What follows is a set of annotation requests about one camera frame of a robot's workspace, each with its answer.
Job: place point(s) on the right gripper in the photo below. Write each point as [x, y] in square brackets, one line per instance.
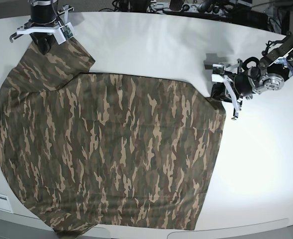
[44, 25]

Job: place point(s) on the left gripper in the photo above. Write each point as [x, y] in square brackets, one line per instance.
[227, 92]

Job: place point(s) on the camouflage T-shirt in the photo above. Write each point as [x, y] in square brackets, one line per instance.
[79, 149]

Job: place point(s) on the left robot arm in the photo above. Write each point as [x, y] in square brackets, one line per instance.
[271, 71]

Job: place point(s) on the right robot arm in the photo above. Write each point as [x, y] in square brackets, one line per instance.
[47, 25]

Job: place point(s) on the black background equipment clutter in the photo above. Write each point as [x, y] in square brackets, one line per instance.
[242, 12]

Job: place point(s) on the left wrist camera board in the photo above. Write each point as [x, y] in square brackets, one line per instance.
[218, 73]

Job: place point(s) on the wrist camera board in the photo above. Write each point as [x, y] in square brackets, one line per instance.
[67, 32]
[218, 73]

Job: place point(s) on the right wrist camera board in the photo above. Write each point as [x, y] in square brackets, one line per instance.
[67, 32]

